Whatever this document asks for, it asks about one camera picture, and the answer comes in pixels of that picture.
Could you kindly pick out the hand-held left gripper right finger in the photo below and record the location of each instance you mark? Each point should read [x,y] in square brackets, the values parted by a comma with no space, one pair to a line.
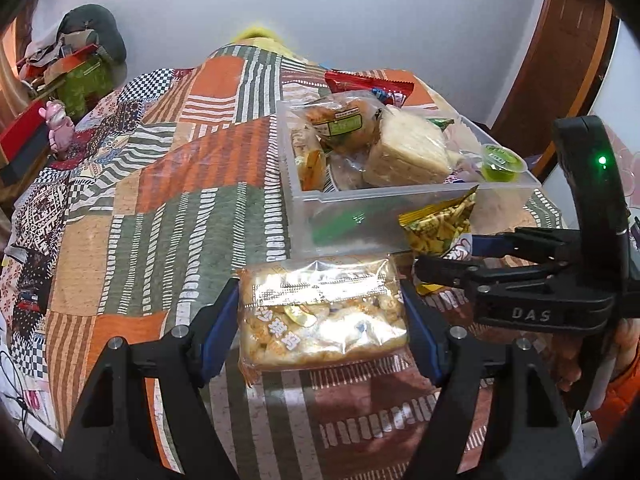
[421,327]

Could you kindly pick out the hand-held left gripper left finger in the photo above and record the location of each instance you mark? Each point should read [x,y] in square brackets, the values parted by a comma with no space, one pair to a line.
[220,321]

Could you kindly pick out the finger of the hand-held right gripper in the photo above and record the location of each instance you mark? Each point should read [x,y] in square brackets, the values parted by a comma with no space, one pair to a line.
[530,245]
[530,305]

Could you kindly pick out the green jelly cup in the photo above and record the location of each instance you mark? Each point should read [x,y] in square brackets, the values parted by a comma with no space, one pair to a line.
[500,162]

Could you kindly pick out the yellow green snack packet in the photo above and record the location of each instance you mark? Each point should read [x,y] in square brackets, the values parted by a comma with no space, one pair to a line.
[440,225]

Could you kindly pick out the clear rice cracker packet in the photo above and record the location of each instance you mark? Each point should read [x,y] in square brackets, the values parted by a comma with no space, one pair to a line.
[320,320]

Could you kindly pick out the clear plastic container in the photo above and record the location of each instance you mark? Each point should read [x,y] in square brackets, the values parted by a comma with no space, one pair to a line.
[360,220]

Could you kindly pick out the white sandwich cake packet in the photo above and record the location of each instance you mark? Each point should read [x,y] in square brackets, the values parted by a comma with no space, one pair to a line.
[410,152]

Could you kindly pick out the small green snack packet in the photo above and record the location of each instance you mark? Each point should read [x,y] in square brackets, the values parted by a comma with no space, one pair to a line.
[440,123]

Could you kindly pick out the brown pastry packet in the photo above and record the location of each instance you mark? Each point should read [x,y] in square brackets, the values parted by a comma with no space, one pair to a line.
[347,172]

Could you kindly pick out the sandwich biscuit packet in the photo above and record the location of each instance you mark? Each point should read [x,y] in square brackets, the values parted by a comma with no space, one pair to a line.
[310,160]

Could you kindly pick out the green label bread packet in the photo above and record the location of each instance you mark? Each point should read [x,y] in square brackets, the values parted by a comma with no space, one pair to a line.
[345,122]

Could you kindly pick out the red snack packet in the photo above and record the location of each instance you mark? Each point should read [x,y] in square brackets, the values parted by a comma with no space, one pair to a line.
[360,85]

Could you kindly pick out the person's right hand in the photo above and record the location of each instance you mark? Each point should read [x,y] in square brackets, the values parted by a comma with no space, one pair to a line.
[629,345]

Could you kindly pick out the heart print wardrobe door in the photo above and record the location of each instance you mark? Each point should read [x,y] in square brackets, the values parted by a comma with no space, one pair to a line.
[617,110]

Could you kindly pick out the patchwork quilt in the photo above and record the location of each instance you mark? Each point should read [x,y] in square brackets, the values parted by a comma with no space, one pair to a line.
[150,210]

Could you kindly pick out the brown wooden door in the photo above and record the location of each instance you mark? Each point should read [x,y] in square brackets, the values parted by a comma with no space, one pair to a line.
[560,50]

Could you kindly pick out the pink plush toy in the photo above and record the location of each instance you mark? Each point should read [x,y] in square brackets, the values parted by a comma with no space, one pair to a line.
[61,127]

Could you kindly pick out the dark grey box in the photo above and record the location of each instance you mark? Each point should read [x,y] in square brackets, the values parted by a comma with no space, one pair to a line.
[17,170]

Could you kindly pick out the green cardboard box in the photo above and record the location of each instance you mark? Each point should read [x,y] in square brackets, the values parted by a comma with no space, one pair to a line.
[85,82]

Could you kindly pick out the red gift box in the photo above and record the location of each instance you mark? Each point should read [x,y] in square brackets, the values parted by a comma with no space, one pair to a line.
[22,130]

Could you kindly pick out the yellow pillow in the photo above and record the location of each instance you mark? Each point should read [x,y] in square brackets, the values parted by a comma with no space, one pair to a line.
[262,37]

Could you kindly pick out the pile of clutter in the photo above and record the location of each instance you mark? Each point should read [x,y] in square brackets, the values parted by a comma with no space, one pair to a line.
[50,57]

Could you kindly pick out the grey cushion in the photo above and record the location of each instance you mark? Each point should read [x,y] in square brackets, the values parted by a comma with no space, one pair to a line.
[97,27]

